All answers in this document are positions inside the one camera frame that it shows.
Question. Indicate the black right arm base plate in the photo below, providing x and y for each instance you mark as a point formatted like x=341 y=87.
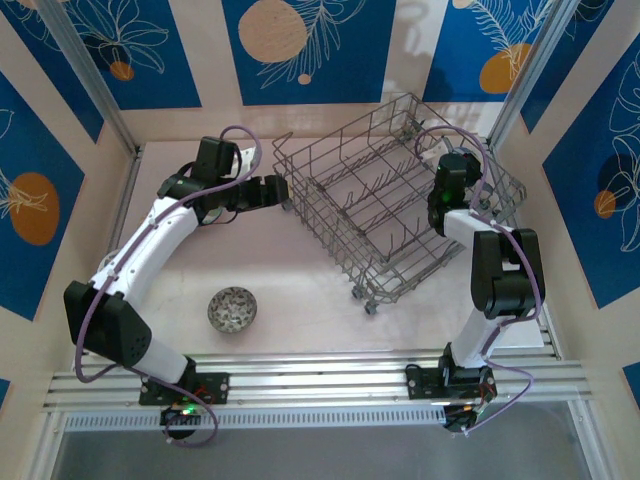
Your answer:
x=422 y=385

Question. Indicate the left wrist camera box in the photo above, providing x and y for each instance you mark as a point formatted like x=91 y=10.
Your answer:
x=215 y=157

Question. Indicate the pink floral bowl brown leaves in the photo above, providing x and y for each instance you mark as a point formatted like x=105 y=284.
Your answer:
x=232 y=309

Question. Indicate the aluminium frame post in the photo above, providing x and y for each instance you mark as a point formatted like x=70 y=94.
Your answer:
x=531 y=70
x=91 y=70

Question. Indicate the black controller board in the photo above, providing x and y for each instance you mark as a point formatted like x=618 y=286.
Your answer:
x=462 y=417
x=177 y=416

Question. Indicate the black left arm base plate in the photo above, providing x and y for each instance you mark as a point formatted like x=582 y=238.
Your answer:
x=215 y=387

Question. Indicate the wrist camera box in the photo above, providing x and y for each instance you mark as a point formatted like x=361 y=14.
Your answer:
x=215 y=157
x=440 y=149

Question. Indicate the blue floral wall panel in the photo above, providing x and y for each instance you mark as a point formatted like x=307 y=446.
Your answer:
x=350 y=50
x=75 y=95
x=575 y=225
x=30 y=150
x=150 y=75
x=450 y=50
x=562 y=65
x=632 y=380
x=4 y=395

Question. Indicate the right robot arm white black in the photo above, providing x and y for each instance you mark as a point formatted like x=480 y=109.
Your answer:
x=505 y=270

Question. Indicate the aluminium mounting rail beam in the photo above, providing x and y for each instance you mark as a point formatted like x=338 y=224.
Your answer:
x=320 y=385

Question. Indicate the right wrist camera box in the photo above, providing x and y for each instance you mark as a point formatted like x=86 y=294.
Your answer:
x=440 y=149

